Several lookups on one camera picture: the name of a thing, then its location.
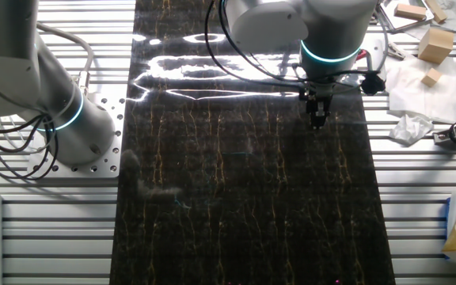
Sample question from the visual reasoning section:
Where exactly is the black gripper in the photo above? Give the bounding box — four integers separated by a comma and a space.
298, 83, 335, 130

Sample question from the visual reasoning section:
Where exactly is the large wooden block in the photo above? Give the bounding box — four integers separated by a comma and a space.
416, 26, 455, 65

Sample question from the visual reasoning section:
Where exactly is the flat wooden block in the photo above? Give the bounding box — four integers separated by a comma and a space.
393, 3, 428, 21

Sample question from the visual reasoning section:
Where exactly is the long wooden stick block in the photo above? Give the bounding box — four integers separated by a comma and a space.
424, 0, 449, 24

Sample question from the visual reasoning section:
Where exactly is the crumpled white tissue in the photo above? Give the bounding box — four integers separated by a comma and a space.
388, 113, 435, 146

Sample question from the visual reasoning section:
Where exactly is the flat white tissue sheet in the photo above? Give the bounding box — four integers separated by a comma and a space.
384, 53, 456, 124

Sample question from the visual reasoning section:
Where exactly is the black marble pattern mat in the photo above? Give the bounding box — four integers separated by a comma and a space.
108, 0, 396, 285

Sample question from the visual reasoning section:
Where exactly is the medium wooden cube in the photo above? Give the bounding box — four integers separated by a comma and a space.
420, 67, 443, 89

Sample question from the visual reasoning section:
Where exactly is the grey flat tray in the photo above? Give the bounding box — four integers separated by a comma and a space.
378, 0, 435, 32

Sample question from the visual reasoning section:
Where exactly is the white paper sheet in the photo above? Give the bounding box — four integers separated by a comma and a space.
408, 0, 456, 40

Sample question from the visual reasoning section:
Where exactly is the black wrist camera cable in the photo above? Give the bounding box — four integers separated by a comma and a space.
218, 0, 382, 84

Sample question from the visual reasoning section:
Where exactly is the black coiled cable bundle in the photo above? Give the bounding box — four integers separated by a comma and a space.
360, 72, 386, 96

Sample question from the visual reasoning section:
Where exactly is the silver camera mount plate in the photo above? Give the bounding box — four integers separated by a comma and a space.
363, 37, 386, 73

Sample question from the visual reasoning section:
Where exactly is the long black gripper cable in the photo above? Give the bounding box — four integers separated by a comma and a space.
203, 0, 304, 90

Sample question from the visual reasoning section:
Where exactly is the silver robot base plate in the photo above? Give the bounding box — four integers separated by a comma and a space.
27, 85, 127, 179

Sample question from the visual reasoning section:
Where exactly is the thick grey robot cable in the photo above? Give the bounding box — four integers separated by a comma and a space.
37, 22, 95, 98

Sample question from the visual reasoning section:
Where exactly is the black base cable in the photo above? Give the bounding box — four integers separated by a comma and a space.
0, 114, 51, 155
0, 116, 59, 181

